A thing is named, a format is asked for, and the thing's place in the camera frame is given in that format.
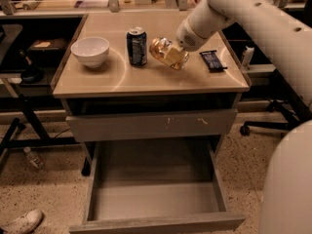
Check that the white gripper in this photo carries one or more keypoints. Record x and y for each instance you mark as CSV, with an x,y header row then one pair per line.
x,y
185,38

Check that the white ceramic bowl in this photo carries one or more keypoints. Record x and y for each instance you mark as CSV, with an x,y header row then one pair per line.
x,y
91,51

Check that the dark box under shelf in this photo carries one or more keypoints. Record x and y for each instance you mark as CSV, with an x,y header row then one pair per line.
x,y
47,52

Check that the grey top drawer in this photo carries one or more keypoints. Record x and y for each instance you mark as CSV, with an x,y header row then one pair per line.
x,y
151,125

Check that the dark snack bar wrapper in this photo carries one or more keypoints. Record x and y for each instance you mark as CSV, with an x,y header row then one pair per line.
x,y
212,61

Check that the open grey middle drawer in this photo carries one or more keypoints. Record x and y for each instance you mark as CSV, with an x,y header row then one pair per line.
x,y
155,186

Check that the black table stand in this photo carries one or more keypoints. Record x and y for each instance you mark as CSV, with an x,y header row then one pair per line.
x,y
44,142

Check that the dark round bottle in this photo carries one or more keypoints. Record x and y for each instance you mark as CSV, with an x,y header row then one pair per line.
x,y
32,73

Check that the white spray bottle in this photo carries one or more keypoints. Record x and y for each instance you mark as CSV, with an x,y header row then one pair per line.
x,y
247,56

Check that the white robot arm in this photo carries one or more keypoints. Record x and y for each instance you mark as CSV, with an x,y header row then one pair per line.
x,y
286,206

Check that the blue soda can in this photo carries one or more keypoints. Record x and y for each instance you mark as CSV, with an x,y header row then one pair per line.
x,y
136,46

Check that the white shoe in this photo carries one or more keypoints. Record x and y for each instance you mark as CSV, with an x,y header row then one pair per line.
x,y
24,224

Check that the plastic water bottle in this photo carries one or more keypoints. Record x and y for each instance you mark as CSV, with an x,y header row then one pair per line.
x,y
34,158

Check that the grey drawer cabinet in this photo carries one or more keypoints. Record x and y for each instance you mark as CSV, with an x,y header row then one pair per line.
x,y
118,88

